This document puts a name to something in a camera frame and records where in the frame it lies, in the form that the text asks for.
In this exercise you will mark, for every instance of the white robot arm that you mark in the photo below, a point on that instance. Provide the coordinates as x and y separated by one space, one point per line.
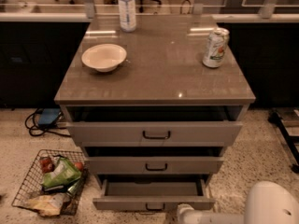
266 203

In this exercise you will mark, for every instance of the green chip bag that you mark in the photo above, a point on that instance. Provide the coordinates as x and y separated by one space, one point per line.
64 174

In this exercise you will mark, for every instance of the black wire basket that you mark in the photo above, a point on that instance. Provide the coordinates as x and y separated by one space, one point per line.
31 186

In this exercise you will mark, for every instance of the grey drawer cabinet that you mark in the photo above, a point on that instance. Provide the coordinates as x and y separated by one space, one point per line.
163 67

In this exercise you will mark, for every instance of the yellow snack bag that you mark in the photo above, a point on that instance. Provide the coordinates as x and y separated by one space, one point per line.
47 205

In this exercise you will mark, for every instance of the green white soda can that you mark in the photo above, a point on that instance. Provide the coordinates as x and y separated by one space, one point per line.
216 46

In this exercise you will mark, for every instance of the blue power box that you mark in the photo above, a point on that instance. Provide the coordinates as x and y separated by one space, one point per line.
49 116

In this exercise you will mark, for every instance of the grey drawer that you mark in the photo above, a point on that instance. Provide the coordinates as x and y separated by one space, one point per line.
153 160
153 126
154 196

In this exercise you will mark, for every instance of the red apple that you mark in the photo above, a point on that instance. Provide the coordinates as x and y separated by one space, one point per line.
79 165

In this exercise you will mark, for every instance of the clear plastic water bottle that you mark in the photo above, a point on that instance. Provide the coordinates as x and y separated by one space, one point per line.
127 15

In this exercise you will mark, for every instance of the white ceramic bowl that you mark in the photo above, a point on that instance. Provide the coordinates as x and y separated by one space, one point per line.
104 57

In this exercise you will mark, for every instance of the black metal stand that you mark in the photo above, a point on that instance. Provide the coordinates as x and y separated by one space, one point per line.
286 119

